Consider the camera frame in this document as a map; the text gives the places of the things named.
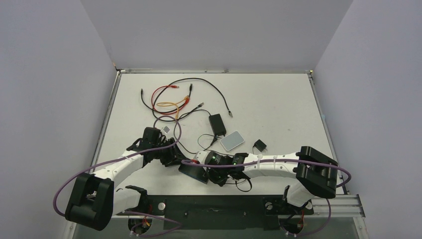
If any small black wall adapter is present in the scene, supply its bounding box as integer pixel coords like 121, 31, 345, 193
253, 139, 267, 152

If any black ribbed network switch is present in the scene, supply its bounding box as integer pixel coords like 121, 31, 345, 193
178, 164, 209, 184

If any thin black brick output cable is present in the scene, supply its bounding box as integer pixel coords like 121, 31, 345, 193
197, 133, 235, 157

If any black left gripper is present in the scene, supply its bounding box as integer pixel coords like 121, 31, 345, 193
152, 138, 187, 167

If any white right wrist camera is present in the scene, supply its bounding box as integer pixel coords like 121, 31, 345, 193
193, 151, 209, 164

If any aluminium frame rail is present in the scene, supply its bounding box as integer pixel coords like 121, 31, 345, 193
91, 70, 121, 166

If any short black patch cable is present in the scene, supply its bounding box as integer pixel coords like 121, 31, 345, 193
140, 84, 193, 123

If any black ethernet cable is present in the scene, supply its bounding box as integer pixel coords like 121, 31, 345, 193
152, 78, 233, 119

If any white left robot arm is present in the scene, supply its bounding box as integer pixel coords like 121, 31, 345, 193
64, 127, 186, 231

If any black power brick adapter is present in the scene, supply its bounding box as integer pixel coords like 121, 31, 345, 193
209, 114, 226, 136

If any white square network box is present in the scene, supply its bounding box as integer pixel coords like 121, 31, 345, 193
220, 131, 244, 151

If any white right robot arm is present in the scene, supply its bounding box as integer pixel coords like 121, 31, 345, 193
195, 146, 338, 213

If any orange ethernet cable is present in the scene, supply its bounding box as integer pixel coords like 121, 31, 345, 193
156, 96, 190, 120

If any black two-prong power cord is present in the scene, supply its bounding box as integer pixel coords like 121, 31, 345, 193
173, 109, 220, 156

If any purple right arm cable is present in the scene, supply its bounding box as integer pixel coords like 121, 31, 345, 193
181, 158, 352, 237

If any red ethernet cable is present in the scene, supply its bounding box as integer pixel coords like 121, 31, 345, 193
151, 85, 190, 116

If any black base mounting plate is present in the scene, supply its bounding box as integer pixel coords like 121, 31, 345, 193
133, 195, 314, 231

